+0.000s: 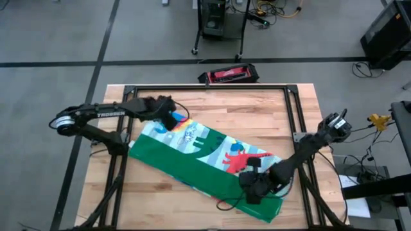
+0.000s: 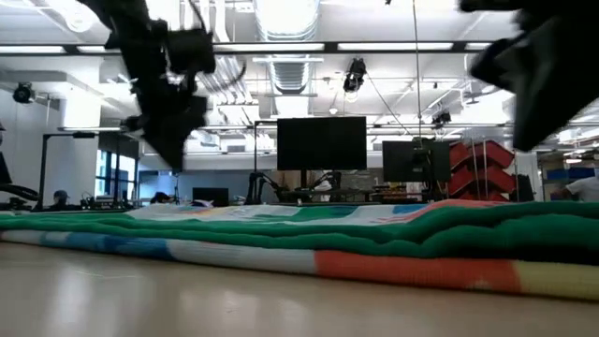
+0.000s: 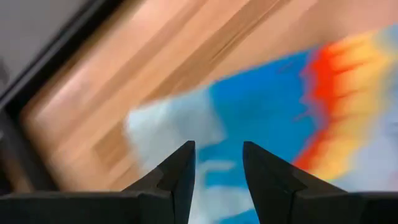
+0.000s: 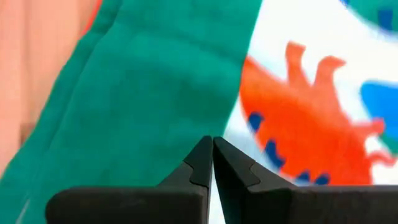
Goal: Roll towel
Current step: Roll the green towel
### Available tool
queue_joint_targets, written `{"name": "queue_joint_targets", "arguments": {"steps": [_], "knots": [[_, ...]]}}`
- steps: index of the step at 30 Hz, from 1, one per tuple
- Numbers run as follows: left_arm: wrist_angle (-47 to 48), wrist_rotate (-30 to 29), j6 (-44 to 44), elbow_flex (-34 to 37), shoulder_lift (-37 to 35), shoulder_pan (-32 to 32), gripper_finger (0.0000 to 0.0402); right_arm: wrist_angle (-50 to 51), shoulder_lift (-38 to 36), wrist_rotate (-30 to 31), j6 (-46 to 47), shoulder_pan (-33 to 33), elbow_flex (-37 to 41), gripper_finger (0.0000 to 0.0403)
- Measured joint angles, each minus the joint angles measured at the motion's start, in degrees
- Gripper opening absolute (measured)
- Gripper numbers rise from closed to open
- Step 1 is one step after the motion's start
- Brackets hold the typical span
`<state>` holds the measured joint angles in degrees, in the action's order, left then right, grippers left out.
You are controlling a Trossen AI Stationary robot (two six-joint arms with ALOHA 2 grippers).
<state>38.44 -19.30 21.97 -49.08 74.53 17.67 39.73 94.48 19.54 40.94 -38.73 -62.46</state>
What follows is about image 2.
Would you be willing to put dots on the person wearing cap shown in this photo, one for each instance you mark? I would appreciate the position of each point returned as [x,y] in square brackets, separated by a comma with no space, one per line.
[60,196]

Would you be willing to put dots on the person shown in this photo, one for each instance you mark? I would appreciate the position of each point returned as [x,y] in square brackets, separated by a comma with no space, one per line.
[585,189]

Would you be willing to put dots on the black metal stand frame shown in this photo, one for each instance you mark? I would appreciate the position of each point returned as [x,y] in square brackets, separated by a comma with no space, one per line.
[43,164]

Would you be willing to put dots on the black angled panel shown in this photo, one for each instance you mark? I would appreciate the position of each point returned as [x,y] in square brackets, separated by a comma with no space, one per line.
[4,173]

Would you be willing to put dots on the small black desk monitor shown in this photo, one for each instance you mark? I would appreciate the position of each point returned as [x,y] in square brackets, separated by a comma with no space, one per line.
[210,195]

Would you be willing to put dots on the thin hanging ceiling rod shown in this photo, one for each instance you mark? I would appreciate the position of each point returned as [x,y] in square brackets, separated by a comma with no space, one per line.
[416,70]

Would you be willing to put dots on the black cabinet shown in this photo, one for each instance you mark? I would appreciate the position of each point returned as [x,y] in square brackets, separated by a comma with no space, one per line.
[522,187]

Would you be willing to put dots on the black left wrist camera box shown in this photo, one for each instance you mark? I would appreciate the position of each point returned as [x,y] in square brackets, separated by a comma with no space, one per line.
[192,51]

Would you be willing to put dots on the long ceiling light strip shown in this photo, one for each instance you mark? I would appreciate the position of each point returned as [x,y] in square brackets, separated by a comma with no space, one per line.
[398,46]

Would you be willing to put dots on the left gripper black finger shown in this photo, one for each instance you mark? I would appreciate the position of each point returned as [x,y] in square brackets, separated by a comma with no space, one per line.
[173,150]

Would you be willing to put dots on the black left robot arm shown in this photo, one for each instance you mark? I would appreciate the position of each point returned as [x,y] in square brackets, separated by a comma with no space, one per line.
[126,19]

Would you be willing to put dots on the large black monitor screen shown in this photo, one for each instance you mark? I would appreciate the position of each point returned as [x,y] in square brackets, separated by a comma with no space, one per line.
[323,142]

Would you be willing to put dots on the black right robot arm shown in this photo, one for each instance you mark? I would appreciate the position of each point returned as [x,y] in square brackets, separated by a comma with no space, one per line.
[491,4]

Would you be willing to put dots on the bright office window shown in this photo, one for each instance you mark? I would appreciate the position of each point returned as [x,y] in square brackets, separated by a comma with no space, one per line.
[126,173]

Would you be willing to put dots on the colourful printed beach towel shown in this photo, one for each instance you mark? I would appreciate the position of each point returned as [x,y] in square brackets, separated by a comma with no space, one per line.
[327,234]

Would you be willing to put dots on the black ceiling camera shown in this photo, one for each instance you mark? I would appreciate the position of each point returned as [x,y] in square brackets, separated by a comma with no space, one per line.
[355,75]
[23,92]
[441,117]

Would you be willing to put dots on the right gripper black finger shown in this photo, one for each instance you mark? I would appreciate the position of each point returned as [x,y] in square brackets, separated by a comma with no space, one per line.
[533,126]

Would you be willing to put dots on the round silver air duct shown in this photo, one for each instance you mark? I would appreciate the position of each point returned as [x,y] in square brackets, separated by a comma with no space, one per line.
[287,37]

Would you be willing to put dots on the dark rounded object on desk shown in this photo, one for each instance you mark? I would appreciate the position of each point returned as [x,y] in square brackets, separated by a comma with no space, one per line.
[160,197]

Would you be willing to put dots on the stack of red bins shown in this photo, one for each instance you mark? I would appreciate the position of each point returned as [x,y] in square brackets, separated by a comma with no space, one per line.
[491,175]

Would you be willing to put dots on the smaller black monitor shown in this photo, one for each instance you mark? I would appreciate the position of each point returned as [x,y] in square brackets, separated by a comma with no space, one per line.
[402,161]

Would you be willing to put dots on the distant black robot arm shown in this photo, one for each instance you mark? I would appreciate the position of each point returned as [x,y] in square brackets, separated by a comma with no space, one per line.
[327,180]
[257,185]

